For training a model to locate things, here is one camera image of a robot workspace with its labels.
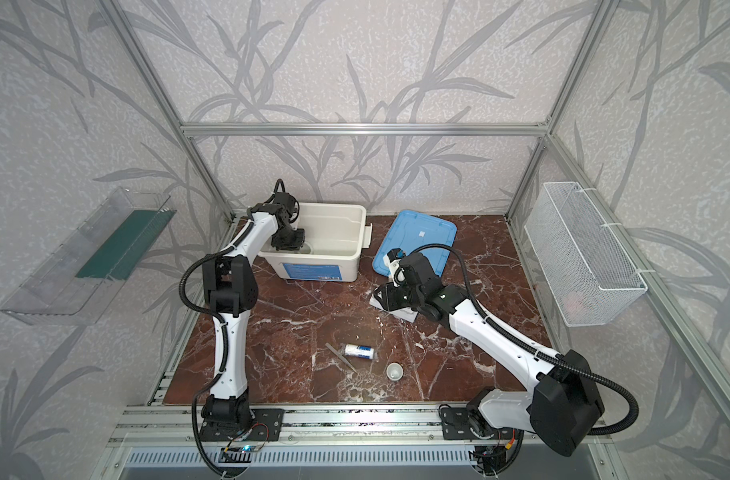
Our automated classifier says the white gauze roll blue label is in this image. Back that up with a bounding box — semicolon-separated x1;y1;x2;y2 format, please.
344;344;375;360

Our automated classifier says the white wire mesh basket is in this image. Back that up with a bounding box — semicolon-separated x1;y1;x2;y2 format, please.
525;182;648;327

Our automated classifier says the white plastic storage bin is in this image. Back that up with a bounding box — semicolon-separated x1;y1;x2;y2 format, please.
259;203;372;282

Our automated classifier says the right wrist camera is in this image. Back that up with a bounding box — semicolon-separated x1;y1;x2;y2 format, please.
383;248;405;279

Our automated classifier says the clear acrylic wall shelf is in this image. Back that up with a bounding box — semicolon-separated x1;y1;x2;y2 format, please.
0;187;176;326

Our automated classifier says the white test tube rack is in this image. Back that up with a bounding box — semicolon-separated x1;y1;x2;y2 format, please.
369;293;418;323

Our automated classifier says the blue plastic bin lid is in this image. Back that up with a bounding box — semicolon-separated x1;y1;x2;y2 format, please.
372;210;457;277

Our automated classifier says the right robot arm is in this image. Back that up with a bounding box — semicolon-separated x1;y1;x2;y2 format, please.
371;246;640;457

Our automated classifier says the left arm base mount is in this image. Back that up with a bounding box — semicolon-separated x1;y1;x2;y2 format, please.
199;408;285;442

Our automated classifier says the small white ceramic crucible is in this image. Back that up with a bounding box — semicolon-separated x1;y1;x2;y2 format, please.
386;362;404;382

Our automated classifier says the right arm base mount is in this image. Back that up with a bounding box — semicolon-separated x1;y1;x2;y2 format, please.
437;403;495;440

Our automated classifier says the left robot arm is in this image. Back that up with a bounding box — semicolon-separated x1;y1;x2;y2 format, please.
178;179;305;436

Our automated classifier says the aluminium front rail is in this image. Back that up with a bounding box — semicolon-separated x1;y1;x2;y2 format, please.
112;403;612;448

